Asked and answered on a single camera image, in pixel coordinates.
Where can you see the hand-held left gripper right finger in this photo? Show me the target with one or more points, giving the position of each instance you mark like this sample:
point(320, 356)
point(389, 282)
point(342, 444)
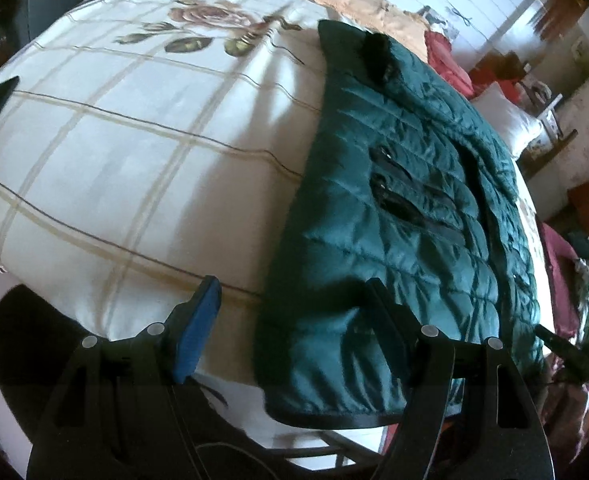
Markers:
point(392, 325)

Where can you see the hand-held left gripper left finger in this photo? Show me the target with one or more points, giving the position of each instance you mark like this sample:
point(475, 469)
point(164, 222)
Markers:
point(199, 330)

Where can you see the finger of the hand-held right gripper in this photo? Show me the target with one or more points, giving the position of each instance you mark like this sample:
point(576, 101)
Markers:
point(564, 347)

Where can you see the green quilted jacket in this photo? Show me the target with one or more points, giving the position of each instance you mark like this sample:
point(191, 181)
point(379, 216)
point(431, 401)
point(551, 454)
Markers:
point(399, 200)

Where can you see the maroon fleece cloth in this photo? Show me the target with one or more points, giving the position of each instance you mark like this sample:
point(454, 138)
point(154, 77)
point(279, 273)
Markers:
point(559, 270)

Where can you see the white floral checked bedspread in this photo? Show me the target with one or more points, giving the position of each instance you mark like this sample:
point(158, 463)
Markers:
point(124, 160)

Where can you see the wooden chair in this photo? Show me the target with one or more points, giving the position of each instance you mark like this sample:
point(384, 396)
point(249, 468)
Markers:
point(549, 120)

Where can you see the white pillow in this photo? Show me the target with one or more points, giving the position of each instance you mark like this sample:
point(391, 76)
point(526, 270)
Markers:
point(509, 120)

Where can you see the red quilted cloth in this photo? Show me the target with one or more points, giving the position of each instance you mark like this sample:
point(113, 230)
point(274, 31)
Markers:
point(444, 60)

